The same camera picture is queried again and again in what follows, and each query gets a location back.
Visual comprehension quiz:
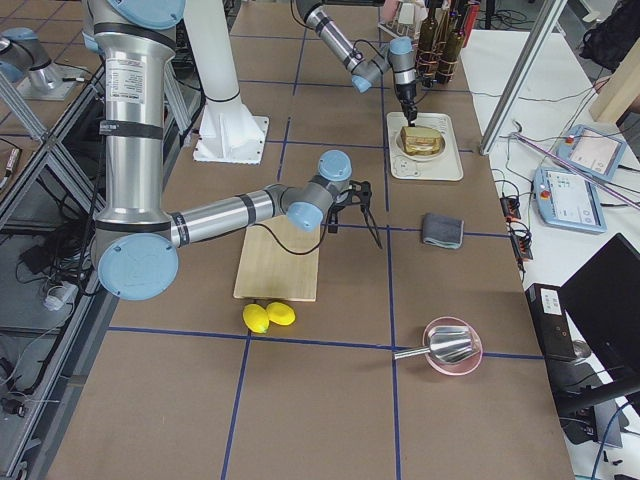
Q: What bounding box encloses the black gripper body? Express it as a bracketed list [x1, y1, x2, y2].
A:
[329, 185, 355, 218]
[396, 82, 417, 106]

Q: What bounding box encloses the bread slice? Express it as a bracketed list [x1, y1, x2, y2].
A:
[401, 144, 442, 158]
[400, 126, 443, 146]

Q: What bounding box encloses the white round plate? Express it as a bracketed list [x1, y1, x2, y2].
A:
[396, 131, 446, 161]

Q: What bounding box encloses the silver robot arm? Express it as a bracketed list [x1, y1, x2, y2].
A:
[83, 1, 352, 300]
[295, 1, 418, 127]

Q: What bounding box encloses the cream bear tray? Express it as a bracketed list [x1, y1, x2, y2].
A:
[386, 112, 463, 181]

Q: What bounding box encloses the dark wine bottle left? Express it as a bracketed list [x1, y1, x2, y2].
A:
[416, 0, 439, 80]

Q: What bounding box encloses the dark wine bottle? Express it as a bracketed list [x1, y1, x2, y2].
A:
[436, 1, 466, 84]
[416, 0, 439, 80]

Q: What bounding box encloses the white dish rack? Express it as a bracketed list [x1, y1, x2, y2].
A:
[378, 0, 427, 44]

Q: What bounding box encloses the wooden cutting board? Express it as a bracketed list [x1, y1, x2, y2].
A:
[233, 216, 321, 302]

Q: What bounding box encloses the dark wine bottle right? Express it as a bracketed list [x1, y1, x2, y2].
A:
[436, 1, 466, 84]

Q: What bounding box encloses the grey folded cloth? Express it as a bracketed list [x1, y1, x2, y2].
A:
[421, 212, 464, 249]

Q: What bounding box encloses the yellow lemon far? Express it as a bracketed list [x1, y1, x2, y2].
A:
[265, 302, 296, 326]

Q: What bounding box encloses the yellow lemon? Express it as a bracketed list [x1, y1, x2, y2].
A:
[265, 302, 296, 326]
[242, 303, 270, 334]

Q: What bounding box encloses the yellow lemon near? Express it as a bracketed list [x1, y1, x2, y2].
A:
[242, 303, 270, 334]

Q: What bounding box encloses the metal scoop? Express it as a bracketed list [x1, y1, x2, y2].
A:
[393, 325, 479, 365]

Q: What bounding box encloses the near blue teach pendant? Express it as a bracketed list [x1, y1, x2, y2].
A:
[533, 167, 607, 234]

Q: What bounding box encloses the blue teach pendant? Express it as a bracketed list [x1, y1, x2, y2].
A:
[533, 167, 607, 234]
[557, 124, 627, 181]

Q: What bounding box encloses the pink bowl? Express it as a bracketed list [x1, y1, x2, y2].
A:
[422, 316, 483, 376]

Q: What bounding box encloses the far blue teach pendant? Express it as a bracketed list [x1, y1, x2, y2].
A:
[557, 124, 627, 181]

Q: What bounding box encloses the black computer box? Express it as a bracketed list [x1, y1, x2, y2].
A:
[526, 283, 576, 362]

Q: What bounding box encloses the wooden plank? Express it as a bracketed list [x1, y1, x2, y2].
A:
[589, 41, 640, 123]

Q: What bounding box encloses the black monitor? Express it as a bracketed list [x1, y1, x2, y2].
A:
[553, 232, 640, 416]

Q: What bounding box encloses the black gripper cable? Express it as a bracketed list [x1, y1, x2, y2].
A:
[349, 38, 391, 66]
[252, 207, 332, 256]

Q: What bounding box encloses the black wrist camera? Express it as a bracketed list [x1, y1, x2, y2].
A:
[348, 180, 372, 211]
[416, 73, 437, 90]

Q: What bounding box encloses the copper wire bottle rack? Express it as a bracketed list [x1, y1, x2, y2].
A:
[416, 4, 465, 88]

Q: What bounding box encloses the aluminium frame post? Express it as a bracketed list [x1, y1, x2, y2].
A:
[479, 0, 567, 155]

